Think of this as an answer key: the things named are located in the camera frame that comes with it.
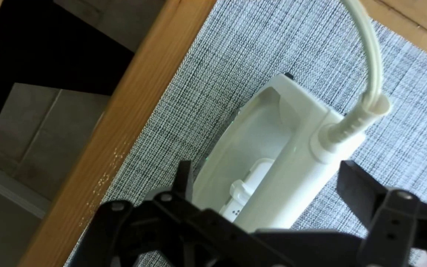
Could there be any grey woven placemat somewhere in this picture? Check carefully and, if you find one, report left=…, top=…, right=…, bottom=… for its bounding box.
left=64, top=0, right=427, bottom=267

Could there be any white iron power cord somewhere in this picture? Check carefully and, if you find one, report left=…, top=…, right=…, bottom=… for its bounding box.
left=316, top=0, right=394, bottom=150

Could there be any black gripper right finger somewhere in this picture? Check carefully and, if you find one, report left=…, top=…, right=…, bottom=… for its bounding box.
left=337, top=159, right=427, bottom=267

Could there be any white clothes iron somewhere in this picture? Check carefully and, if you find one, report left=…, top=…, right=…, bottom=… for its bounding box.
left=190, top=73, right=368, bottom=234

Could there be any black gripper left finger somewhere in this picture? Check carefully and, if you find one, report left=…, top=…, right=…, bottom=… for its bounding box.
left=70, top=159, right=294, bottom=267

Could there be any wooden side table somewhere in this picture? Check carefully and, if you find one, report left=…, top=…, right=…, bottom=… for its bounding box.
left=18, top=0, right=427, bottom=267

